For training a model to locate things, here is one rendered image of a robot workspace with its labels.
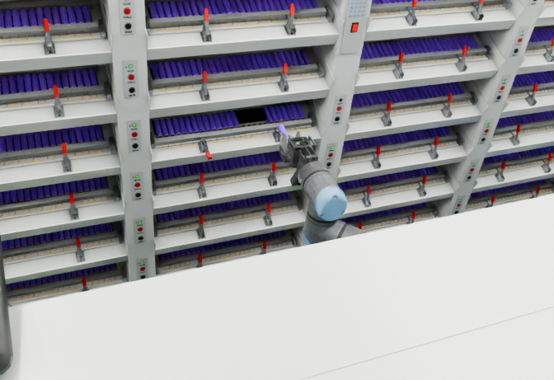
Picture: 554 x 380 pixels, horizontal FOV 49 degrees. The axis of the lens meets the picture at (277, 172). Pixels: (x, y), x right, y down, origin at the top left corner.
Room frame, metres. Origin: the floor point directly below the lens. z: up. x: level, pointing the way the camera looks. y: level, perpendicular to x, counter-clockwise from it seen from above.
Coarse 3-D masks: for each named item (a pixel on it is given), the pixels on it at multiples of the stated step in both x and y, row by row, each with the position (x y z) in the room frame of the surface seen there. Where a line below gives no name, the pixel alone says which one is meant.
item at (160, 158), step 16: (208, 112) 1.77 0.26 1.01; (304, 112) 1.87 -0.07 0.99; (320, 128) 1.80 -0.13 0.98; (208, 144) 1.64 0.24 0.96; (224, 144) 1.66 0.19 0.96; (240, 144) 1.67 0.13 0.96; (256, 144) 1.69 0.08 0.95; (272, 144) 1.71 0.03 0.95; (160, 160) 1.54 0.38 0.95; (176, 160) 1.57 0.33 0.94; (192, 160) 1.59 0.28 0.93; (208, 160) 1.62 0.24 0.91
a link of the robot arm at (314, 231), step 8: (304, 224) 1.31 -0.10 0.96; (312, 224) 1.28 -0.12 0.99; (320, 224) 1.27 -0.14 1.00; (328, 224) 1.28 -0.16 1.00; (336, 224) 1.29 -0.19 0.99; (344, 224) 1.30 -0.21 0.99; (304, 232) 1.30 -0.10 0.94; (312, 232) 1.28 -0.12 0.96; (320, 232) 1.27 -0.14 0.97; (328, 232) 1.27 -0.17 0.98; (336, 232) 1.27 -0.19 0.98; (304, 240) 1.29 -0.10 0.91; (312, 240) 1.27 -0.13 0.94; (320, 240) 1.27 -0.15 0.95; (328, 240) 1.26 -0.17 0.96
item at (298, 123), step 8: (296, 120) 1.80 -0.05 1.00; (304, 120) 1.81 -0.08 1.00; (240, 128) 1.71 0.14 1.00; (248, 128) 1.72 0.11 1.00; (256, 128) 1.73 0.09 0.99; (264, 128) 1.74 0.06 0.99; (272, 128) 1.75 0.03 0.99; (288, 128) 1.78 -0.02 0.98; (176, 136) 1.62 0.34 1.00; (184, 136) 1.63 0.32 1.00; (192, 136) 1.64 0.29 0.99; (200, 136) 1.64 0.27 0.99; (208, 136) 1.65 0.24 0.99; (216, 136) 1.67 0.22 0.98; (224, 136) 1.68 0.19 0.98; (240, 136) 1.69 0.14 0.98; (256, 136) 1.71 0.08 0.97; (160, 144) 1.59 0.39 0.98; (168, 144) 1.59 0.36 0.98; (192, 144) 1.62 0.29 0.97
